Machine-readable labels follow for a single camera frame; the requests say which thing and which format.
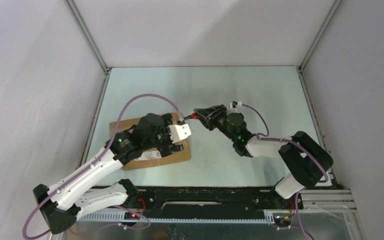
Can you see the aluminium right corner post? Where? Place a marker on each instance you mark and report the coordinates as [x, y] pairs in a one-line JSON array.
[[320, 34]]

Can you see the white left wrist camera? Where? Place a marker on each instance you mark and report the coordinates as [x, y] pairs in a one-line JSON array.
[[179, 133]]

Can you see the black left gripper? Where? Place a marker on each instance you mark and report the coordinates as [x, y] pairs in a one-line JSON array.
[[164, 127]]

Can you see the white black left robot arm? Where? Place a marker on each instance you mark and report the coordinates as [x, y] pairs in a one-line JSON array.
[[64, 203]]

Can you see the red black utility knife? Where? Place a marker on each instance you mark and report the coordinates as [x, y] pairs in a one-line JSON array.
[[193, 116]]

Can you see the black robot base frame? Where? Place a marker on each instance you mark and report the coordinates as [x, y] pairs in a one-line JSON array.
[[209, 204]]

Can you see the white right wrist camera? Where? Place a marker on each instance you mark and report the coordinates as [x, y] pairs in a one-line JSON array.
[[235, 104]]

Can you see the aluminium left corner post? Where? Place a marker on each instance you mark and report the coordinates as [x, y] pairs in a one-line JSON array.
[[89, 39]]

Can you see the aluminium corner post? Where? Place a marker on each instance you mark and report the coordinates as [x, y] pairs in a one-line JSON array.
[[89, 39], [320, 34]]

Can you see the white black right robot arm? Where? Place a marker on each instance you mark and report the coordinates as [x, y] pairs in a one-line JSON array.
[[308, 163]]

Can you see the brown cardboard express box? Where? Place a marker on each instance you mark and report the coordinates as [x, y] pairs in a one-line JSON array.
[[165, 149]]

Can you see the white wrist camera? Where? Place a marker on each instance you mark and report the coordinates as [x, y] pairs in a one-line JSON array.
[[235, 104], [179, 133]]

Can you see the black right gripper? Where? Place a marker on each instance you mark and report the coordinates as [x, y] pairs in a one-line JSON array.
[[212, 114]]

